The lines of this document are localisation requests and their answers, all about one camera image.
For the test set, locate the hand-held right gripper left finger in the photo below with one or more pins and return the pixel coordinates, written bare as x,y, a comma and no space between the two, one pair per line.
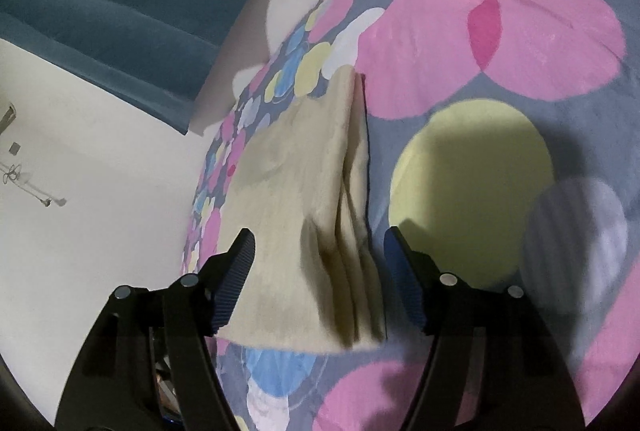
232,291

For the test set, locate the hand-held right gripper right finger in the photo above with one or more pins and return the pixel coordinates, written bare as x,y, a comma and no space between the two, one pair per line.
405,281

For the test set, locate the beige small garment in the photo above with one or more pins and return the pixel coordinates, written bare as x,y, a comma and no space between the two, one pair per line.
290,191

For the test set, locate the polka dot blanket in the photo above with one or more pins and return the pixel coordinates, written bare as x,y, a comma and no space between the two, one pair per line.
500,36

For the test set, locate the blue curtain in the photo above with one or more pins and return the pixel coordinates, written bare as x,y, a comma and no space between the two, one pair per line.
125,11

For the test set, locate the small grey wall plate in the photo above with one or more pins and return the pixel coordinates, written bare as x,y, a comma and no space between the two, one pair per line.
15,147

